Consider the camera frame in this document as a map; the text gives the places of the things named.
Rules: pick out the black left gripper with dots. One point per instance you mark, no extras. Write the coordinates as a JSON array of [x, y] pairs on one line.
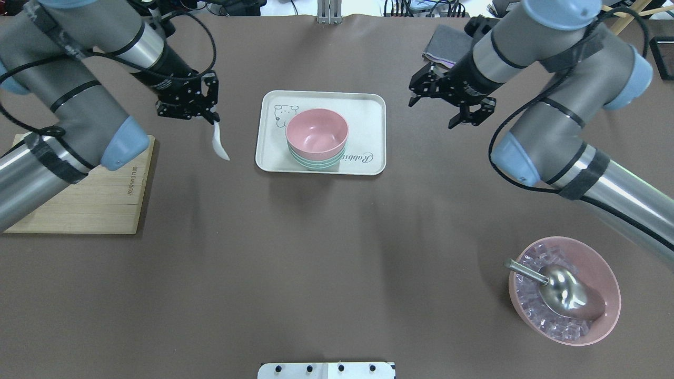
[[172, 68]]

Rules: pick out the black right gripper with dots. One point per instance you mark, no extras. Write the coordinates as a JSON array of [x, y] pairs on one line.
[[466, 75]]

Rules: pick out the white ceramic spoon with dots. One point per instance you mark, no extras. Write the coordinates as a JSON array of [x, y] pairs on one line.
[[217, 143]]

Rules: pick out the small pink bowl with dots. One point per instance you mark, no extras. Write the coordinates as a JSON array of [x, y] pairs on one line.
[[317, 134]]

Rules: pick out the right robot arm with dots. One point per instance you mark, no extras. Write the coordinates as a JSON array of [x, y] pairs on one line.
[[592, 70]]

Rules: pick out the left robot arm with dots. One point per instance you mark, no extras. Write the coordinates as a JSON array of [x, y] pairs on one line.
[[43, 49]]

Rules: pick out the green bowl stack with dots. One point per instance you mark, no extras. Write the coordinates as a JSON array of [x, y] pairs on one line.
[[317, 164]]

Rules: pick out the large pink ice bowl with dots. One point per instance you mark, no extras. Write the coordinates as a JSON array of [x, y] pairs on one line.
[[589, 267]]

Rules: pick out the grey folded cloth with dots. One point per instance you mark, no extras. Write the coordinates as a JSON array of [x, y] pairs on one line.
[[447, 46]]

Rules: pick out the cream rabbit tray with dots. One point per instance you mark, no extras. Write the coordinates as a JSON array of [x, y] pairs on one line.
[[365, 150]]

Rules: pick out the bamboo cutting board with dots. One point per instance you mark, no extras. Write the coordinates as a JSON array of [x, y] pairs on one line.
[[106, 202]]

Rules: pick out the wooden mug tree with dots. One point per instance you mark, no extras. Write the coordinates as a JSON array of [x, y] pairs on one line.
[[642, 9]]

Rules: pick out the metal ice scoop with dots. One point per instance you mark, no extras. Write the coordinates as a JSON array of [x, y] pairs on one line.
[[562, 292]]

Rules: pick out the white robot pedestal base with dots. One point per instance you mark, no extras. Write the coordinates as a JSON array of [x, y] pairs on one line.
[[328, 370]]

